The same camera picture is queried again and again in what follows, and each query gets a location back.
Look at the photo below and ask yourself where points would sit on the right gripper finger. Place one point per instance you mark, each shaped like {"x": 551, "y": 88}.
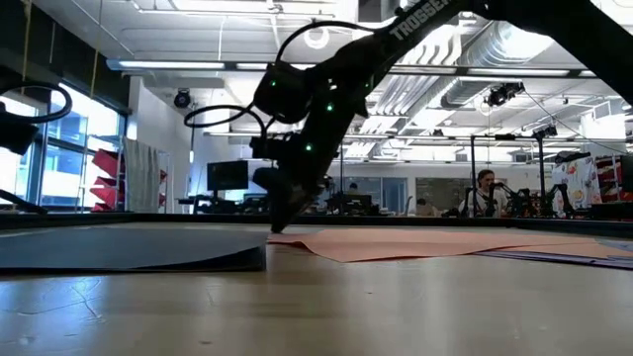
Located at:
{"x": 289, "y": 207}

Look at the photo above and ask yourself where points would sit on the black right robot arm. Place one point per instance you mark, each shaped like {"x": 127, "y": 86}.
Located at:
{"x": 356, "y": 59}

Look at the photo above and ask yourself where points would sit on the person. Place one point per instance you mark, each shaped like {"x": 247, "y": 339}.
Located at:
{"x": 487, "y": 193}
{"x": 353, "y": 188}
{"x": 423, "y": 206}

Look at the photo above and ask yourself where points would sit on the small black monitor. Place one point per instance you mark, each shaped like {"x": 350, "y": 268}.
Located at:
{"x": 358, "y": 204}

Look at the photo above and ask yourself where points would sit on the large black monitor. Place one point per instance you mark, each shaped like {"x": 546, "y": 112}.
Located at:
{"x": 227, "y": 175}

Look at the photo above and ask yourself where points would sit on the grey curtain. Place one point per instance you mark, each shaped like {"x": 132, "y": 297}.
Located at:
{"x": 142, "y": 178}

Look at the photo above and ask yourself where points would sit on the red angled rack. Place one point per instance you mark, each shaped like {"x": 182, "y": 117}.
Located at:
{"x": 106, "y": 163}

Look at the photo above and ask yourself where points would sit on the large glass window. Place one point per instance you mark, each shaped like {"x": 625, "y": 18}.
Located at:
{"x": 64, "y": 168}

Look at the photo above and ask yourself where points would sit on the background robot arms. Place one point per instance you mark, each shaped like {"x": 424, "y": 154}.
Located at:
{"x": 534, "y": 200}

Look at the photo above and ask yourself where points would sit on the floral patterned cloth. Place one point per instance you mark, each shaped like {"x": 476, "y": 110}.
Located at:
{"x": 576, "y": 183}

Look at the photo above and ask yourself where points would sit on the black slanted bar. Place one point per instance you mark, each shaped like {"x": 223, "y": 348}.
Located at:
{"x": 17, "y": 202}

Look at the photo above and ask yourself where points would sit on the white hanging box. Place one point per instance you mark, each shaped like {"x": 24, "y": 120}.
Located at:
{"x": 603, "y": 126}

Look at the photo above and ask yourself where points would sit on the red storage shelf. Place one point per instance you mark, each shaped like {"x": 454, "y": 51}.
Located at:
{"x": 610, "y": 178}

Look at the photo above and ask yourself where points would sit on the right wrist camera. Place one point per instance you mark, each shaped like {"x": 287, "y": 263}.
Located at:
{"x": 272, "y": 148}

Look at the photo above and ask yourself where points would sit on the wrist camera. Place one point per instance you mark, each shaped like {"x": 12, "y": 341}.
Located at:
{"x": 272, "y": 148}
{"x": 17, "y": 133}

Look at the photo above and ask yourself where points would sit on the black ceiling camera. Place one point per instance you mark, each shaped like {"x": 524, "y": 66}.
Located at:
{"x": 502, "y": 94}
{"x": 182, "y": 99}

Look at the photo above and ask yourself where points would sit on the grey rectangular air duct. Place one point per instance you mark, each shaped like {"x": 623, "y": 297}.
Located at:
{"x": 465, "y": 94}

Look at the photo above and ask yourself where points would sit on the black frame stand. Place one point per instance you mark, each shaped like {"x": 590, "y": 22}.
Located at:
{"x": 505, "y": 137}

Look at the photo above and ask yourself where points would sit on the silver round air duct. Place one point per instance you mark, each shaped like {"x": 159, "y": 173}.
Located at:
{"x": 489, "y": 49}

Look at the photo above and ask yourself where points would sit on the black stand-mounted camera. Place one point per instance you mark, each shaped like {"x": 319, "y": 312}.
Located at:
{"x": 544, "y": 131}

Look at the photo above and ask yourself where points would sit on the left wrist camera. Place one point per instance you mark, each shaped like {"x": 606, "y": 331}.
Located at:
{"x": 17, "y": 133}

